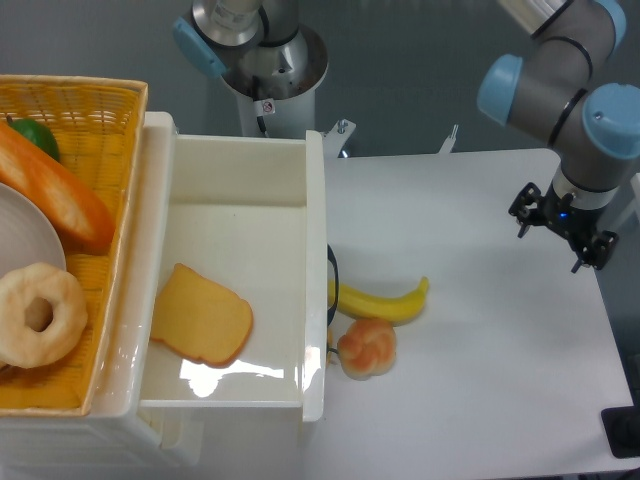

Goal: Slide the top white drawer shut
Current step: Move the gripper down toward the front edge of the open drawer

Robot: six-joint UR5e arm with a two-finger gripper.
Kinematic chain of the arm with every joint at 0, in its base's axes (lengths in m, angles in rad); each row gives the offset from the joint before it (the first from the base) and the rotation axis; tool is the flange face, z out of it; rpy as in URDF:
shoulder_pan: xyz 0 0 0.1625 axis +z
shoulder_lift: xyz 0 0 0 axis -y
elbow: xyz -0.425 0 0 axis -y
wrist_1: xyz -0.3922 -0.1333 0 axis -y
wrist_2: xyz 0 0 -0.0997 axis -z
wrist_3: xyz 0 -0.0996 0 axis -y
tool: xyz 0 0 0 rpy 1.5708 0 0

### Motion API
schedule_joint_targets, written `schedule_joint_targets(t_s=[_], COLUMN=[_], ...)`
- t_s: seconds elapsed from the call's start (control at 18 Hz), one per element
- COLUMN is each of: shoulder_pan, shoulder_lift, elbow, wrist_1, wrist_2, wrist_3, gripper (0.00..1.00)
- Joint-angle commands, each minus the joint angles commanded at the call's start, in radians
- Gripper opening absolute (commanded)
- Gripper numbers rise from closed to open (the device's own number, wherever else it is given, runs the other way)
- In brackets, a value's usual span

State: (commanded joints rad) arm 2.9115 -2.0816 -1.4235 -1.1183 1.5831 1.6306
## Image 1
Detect yellow banana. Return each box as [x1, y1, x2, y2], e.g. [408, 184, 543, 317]
[327, 277, 430, 324]

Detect white top drawer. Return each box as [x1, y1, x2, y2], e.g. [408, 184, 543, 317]
[141, 131, 329, 422]

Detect orange knot bread roll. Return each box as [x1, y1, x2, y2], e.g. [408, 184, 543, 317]
[337, 319, 397, 380]

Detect white drawer cabinet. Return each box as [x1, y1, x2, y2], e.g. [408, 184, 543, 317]
[1, 113, 310, 479]

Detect yellow bell pepper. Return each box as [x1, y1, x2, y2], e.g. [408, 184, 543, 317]
[326, 328, 338, 364]

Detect toast bread slice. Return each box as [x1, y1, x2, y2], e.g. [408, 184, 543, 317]
[150, 263, 253, 367]

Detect white plate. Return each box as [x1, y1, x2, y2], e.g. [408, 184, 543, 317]
[0, 184, 66, 276]

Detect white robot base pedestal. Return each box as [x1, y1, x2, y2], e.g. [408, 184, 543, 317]
[223, 24, 328, 139]

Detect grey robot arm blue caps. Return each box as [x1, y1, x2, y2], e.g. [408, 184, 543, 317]
[172, 1, 639, 270]

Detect white object right edge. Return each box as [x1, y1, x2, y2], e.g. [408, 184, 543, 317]
[611, 173, 640, 231]

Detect white metal clamp bracket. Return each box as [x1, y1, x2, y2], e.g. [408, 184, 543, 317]
[438, 124, 459, 155]

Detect orange baguette bread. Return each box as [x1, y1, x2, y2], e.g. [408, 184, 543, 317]
[1, 123, 116, 255]

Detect beige bagel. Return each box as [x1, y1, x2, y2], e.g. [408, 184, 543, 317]
[1, 263, 88, 369]

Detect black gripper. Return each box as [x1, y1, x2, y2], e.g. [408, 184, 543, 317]
[508, 182, 618, 273]

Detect yellow woven basket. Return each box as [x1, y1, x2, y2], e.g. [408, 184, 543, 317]
[1, 75, 148, 417]

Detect green pepper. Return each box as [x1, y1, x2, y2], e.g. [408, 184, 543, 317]
[7, 116, 60, 162]

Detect white metal bracket with bolt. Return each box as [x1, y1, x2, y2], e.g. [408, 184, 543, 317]
[322, 118, 357, 159]

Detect black device at table edge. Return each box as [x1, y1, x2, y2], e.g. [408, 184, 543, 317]
[601, 406, 639, 459]

